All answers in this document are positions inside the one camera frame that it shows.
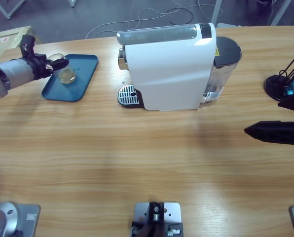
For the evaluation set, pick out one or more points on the wooden crate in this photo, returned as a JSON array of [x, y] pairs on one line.
[[11, 37]]

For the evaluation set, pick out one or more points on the white capsule coffee machine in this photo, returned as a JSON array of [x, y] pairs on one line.
[[166, 74]]

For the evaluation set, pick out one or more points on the clear drinking glass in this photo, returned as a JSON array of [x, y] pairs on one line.
[[66, 75]]

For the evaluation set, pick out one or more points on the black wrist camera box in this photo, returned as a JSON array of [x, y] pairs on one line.
[[28, 45]]

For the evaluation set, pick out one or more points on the grey mount plate with post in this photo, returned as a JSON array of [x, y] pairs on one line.
[[171, 209]]

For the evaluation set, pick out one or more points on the black capsule holder with rods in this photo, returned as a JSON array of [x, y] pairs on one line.
[[272, 86]]

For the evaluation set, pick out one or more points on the teal plastic tray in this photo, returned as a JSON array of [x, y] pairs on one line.
[[83, 74]]

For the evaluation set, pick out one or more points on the clear water tank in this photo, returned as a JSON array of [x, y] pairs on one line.
[[223, 64]]

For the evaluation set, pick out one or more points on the white metal frame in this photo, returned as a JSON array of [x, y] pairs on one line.
[[73, 3], [8, 15]]

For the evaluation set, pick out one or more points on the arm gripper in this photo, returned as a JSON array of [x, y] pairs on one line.
[[39, 65]]

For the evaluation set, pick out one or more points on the grey coffee machine lever lid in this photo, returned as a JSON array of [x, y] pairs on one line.
[[157, 35]]

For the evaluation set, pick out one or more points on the drip tray with metal grille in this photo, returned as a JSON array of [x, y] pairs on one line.
[[128, 96]]

